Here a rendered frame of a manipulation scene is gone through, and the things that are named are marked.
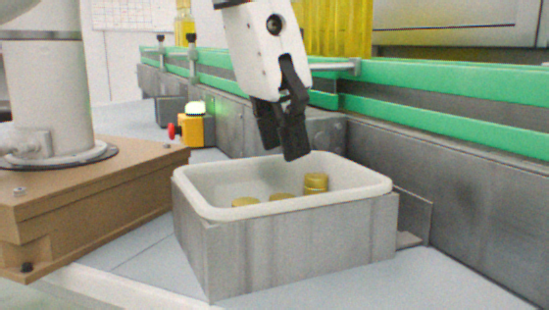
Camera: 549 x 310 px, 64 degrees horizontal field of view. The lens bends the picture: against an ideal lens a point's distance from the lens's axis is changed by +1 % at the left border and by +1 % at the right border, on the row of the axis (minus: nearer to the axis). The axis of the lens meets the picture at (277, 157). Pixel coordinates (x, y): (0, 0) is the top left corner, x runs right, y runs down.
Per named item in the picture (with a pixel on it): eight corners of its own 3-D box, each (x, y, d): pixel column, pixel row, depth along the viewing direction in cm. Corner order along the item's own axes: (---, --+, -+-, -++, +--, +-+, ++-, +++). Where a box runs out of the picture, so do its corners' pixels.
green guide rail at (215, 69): (297, 113, 67) (297, 60, 64) (291, 114, 66) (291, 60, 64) (142, 61, 221) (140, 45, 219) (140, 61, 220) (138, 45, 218)
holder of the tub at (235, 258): (431, 248, 52) (437, 187, 50) (209, 303, 42) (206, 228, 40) (351, 201, 68) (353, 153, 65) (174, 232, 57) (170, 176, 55)
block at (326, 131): (348, 159, 67) (350, 115, 65) (293, 167, 63) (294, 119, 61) (336, 154, 70) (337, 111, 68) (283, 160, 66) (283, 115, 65)
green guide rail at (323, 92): (338, 110, 69) (340, 59, 67) (332, 110, 69) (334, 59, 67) (157, 61, 224) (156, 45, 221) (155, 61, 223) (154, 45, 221)
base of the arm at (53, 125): (47, 179, 51) (27, 39, 47) (-40, 170, 54) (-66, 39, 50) (124, 147, 65) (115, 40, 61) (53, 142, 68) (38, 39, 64)
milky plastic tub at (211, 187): (398, 255, 50) (404, 182, 48) (209, 301, 41) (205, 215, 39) (323, 204, 65) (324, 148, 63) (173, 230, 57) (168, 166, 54)
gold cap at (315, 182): (297, 204, 61) (298, 174, 60) (317, 198, 63) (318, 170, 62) (314, 212, 58) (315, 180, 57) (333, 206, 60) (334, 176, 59)
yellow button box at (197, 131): (215, 147, 101) (214, 116, 99) (183, 150, 98) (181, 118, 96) (207, 141, 107) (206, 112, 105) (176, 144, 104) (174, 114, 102)
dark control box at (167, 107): (188, 127, 125) (186, 97, 123) (160, 129, 122) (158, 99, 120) (182, 122, 133) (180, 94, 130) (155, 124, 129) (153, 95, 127)
